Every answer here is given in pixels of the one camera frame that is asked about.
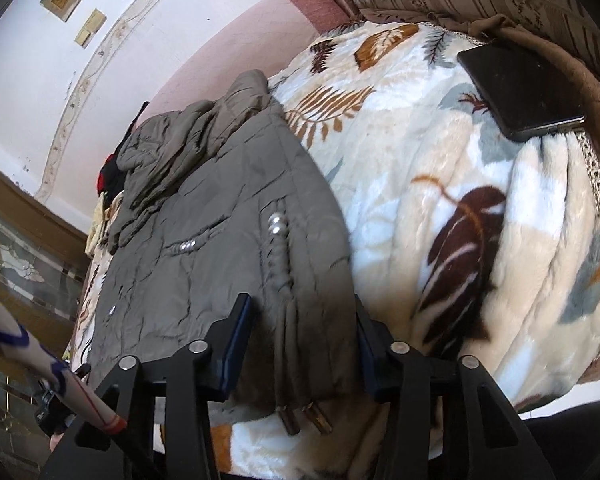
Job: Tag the small gold wall frame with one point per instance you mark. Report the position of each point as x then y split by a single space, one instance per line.
91 27

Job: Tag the red garment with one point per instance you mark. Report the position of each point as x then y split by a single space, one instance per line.
102 180

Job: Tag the leaf print fleece blanket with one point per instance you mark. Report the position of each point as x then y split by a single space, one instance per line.
430 160

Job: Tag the wooden cabinet with glass door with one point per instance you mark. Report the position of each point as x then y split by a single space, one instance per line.
20 260

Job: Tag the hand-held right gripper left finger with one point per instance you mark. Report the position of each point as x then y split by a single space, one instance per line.
232 355

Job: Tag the grey padded jacket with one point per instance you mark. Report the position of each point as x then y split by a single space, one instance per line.
205 240

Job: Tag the black smartphone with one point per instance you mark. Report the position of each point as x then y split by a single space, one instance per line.
520 90

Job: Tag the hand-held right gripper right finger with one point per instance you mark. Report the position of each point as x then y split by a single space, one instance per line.
367 360

